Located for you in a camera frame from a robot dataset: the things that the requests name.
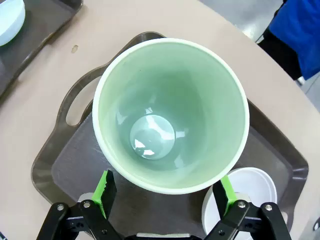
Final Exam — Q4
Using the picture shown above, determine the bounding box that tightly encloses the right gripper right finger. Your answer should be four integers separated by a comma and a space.
203, 175, 292, 240

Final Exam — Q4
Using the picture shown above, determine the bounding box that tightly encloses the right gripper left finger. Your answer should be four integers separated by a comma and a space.
37, 169, 121, 240

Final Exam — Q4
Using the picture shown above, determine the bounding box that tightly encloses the tall pale green cup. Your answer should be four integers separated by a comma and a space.
91, 37, 250, 195

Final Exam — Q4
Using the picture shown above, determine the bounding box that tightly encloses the light blue bowl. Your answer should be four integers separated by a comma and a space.
0, 0, 26, 47

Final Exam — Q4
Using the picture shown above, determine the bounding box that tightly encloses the white bowl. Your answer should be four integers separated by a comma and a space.
201, 167, 278, 240

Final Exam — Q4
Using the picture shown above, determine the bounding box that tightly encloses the person in blue shirt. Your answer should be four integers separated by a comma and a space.
256, 0, 320, 81

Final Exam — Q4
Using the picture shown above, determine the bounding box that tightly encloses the dark brown handled tray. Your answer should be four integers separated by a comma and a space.
30, 31, 310, 235
0, 0, 85, 100

